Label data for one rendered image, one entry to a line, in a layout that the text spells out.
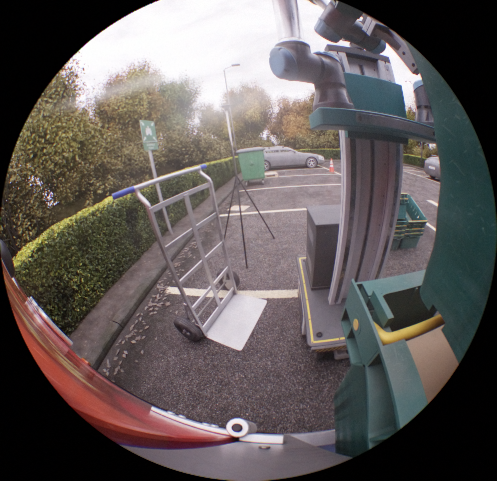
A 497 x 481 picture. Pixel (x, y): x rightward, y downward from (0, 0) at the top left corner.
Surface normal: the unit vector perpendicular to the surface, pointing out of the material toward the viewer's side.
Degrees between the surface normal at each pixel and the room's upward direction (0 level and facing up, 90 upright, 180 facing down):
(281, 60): 97
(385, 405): 15
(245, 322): 0
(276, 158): 84
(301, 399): 0
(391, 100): 90
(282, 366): 0
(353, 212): 90
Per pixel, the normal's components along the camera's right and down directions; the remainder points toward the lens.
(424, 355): -0.13, -0.91
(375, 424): -0.17, -0.74
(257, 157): -0.07, 0.51
